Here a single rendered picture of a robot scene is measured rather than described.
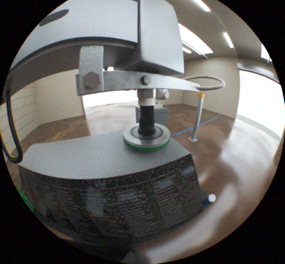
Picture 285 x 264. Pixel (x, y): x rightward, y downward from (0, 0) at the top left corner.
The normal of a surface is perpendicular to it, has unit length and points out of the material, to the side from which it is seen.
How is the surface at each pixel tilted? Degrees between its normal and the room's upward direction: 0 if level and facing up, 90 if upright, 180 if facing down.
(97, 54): 90
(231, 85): 90
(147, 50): 90
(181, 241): 0
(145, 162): 0
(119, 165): 0
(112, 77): 90
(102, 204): 45
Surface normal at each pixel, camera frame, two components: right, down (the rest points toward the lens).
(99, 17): 0.58, 0.29
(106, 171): -0.02, -0.93
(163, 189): 0.20, -0.43
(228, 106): -0.91, 0.16
